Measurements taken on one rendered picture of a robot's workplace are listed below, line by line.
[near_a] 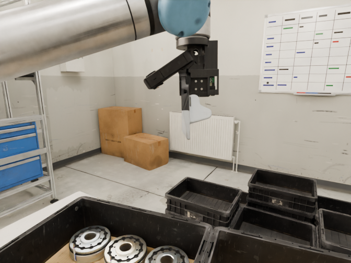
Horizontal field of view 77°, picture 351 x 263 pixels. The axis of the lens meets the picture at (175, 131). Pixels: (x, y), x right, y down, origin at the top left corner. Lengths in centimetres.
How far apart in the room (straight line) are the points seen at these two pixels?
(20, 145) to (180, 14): 225
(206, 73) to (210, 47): 6
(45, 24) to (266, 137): 296
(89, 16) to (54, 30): 4
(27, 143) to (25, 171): 27
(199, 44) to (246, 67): 263
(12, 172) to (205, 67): 221
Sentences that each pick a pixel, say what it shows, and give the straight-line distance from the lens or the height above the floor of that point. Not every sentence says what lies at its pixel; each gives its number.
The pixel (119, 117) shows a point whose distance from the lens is 366.
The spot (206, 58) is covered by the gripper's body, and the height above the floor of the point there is 131.
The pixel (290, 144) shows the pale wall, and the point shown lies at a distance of 312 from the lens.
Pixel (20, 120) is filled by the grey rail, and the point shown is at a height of 92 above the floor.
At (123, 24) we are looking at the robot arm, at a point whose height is 134.
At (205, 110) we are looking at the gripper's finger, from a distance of 44.
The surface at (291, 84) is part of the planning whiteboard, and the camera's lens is 301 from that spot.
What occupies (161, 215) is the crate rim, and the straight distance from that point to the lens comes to 60.
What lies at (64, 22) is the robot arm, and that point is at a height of 133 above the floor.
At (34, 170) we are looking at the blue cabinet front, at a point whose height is 41.
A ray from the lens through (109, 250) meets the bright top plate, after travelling 64.
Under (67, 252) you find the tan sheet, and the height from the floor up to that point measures 83.
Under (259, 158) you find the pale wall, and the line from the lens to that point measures 322.
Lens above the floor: 127
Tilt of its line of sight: 13 degrees down
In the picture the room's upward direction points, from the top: straight up
